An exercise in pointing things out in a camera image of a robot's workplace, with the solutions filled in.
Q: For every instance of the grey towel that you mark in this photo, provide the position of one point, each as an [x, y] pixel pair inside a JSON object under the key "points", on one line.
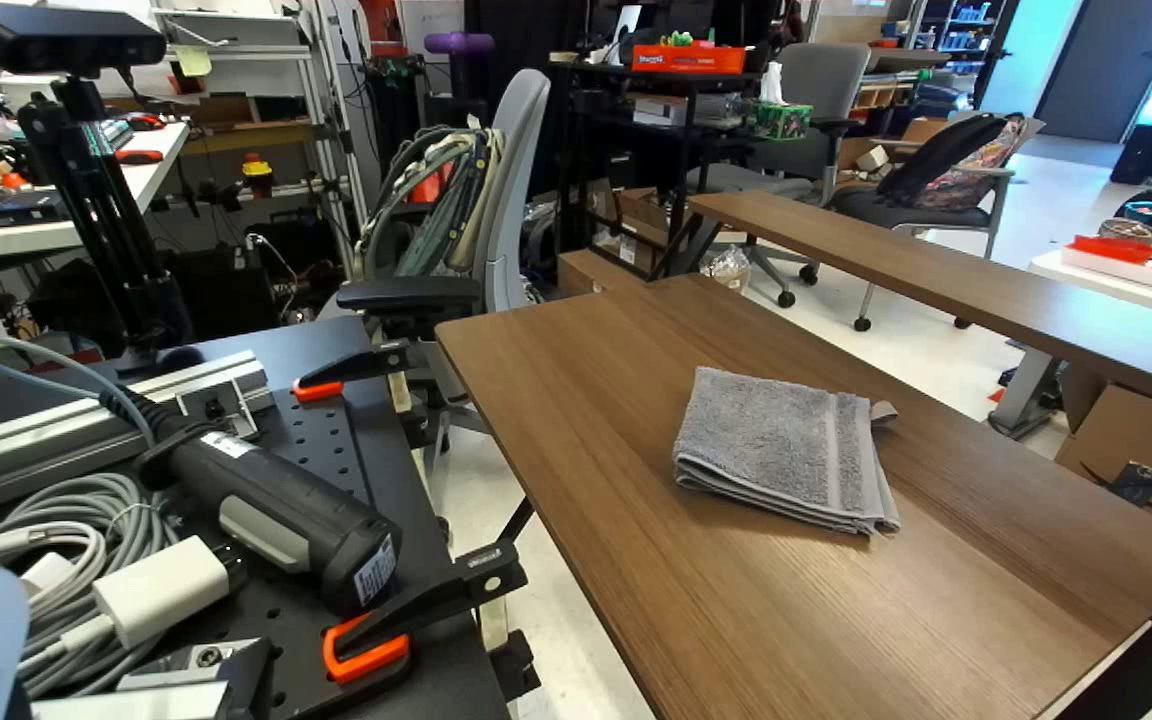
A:
{"points": [[784, 448]]}

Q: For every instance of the brown wooden desk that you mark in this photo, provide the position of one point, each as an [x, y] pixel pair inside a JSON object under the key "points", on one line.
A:
{"points": [[1003, 591]]}

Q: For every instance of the grey office chair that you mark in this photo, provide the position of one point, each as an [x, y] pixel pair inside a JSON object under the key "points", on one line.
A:
{"points": [[450, 227]]}

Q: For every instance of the small orange clamp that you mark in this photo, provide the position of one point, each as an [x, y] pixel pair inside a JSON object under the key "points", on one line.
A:
{"points": [[332, 377]]}

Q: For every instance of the orange plastic tray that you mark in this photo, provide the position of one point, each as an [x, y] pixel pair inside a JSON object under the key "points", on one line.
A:
{"points": [[687, 63]]}

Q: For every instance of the black chair with jacket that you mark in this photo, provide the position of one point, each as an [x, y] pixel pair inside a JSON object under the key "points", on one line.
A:
{"points": [[948, 183]]}

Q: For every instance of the white power adapter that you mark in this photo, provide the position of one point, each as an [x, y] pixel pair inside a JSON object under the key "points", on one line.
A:
{"points": [[162, 591]]}

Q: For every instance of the cardboard box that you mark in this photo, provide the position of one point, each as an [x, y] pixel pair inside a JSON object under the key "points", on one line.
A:
{"points": [[1114, 445]]}

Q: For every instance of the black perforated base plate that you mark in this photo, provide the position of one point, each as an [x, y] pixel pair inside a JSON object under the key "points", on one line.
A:
{"points": [[162, 422]]}

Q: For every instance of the orange handled clamp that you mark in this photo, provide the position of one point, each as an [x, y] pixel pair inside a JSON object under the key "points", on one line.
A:
{"points": [[382, 637]]}

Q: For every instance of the black camera on tripod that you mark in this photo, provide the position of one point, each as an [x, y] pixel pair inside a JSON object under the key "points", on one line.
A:
{"points": [[78, 149]]}

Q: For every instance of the aluminium extrusion rail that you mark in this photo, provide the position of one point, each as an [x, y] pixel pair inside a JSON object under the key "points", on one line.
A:
{"points": [[80, 434]]}

